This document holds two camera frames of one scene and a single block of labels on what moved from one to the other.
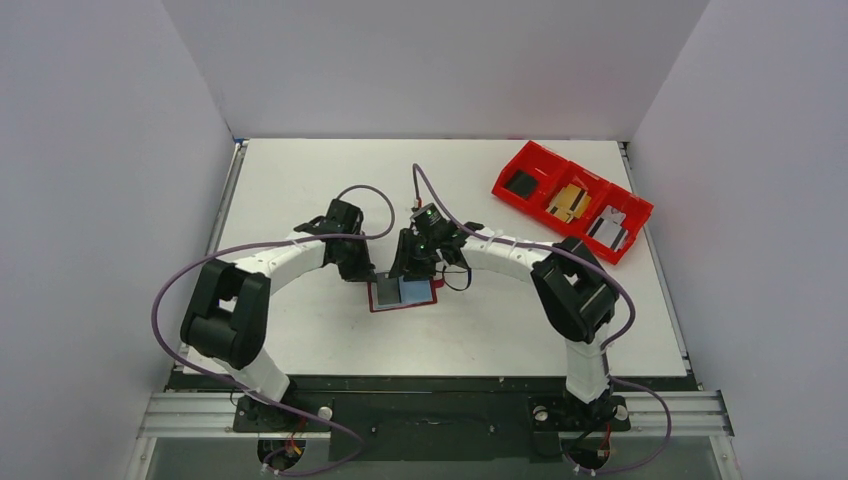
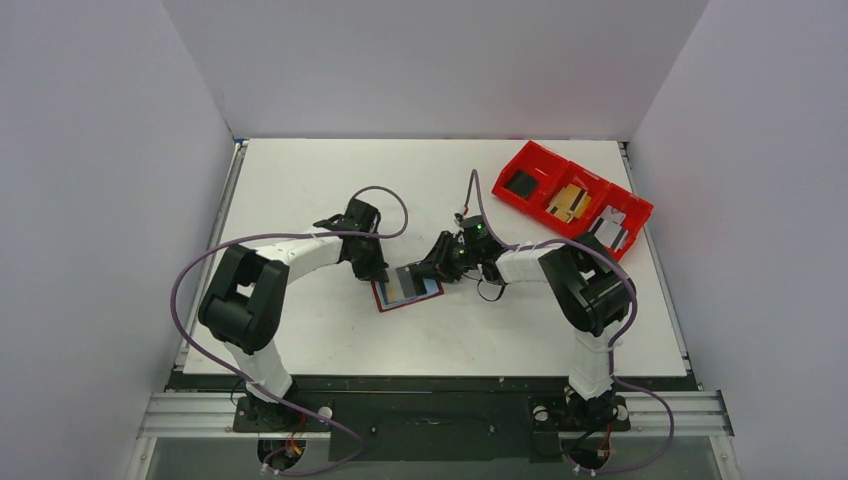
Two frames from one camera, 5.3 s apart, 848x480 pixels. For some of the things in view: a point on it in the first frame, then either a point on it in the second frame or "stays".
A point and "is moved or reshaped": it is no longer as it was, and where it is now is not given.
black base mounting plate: (433, 418) stays
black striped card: (387, 289) to (413, 284)
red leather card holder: (373, 298) is moved or reshaped
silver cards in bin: (608, 229) stays
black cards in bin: (522, 184) stays
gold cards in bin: (571, 201) stays
